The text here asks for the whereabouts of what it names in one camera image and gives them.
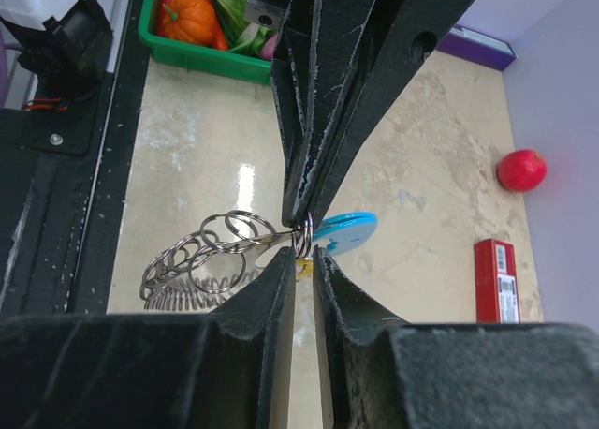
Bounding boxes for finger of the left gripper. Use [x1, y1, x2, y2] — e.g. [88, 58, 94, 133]
[312, 0, 474, 226]
[271, 0, 376, 226]

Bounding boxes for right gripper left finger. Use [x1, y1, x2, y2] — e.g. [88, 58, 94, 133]
[1, 248, 296, 428]

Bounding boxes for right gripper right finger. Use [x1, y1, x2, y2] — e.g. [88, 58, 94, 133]
[313, 247, 598, 428]

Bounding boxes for blue grey keyring with rings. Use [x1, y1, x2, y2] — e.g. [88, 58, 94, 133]
[139, 210, 378, 313]

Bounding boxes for small yellow key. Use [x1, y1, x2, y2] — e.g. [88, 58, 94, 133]
[296, 259, 314, 281]

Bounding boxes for purple box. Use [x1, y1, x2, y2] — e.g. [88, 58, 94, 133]
[436, 24, 517, 72]

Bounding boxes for purple onion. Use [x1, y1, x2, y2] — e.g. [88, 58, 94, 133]
[259, 33, 280, 62]

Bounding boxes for green cabbage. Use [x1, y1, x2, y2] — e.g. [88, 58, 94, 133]
[214, 0, 265, 57]

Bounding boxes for green plastic bin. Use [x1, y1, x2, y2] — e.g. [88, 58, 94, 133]
[138, 0, 270, 85]

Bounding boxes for orange pumpkin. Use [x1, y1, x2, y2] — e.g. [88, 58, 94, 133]
[161, 0, 217, 47]

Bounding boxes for red rectangular box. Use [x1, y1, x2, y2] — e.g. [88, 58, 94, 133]
[474, 239, 520, 324]

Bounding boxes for red tomato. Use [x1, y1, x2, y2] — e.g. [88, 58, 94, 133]
[496, 149, 548, 193]

